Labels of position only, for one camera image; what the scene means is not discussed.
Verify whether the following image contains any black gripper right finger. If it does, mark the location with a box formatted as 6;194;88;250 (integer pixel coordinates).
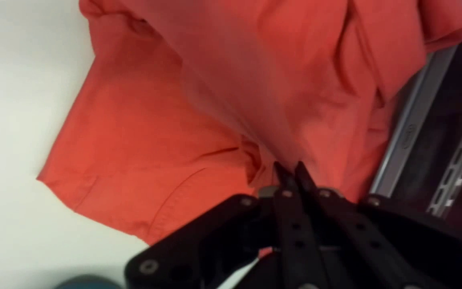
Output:
293;158;462;289

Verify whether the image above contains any black ridged grill tray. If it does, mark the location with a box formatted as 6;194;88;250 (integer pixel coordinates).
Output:
368;14;462;223

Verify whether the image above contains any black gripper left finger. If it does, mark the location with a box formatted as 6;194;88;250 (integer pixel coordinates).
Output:
125;160;323;289

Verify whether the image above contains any red sweatshirt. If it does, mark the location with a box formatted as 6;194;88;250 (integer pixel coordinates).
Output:
36;0;462;245

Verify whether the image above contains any teal pot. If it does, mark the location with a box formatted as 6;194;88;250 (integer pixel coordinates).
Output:
52;274;120;289

